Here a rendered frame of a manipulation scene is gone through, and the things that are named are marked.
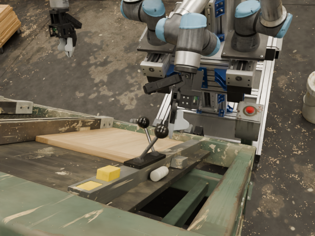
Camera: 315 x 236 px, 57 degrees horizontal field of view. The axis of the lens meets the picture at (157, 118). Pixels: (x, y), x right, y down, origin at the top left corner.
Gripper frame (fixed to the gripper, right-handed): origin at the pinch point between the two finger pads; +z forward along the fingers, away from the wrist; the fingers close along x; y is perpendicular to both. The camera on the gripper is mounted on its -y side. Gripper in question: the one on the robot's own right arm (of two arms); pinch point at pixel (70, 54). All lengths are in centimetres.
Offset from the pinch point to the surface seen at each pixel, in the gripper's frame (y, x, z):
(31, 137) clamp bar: 42.2, 11.4, 19.2
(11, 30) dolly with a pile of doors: -189, -238, 33
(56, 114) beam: -12.3, -25.5, 40.9
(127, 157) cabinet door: 40, 48, 20
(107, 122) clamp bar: -6.3, 12.1, 36.3
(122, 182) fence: 65, 60, 9
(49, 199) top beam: 90, 66, -10
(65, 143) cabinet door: 41, 25, 20
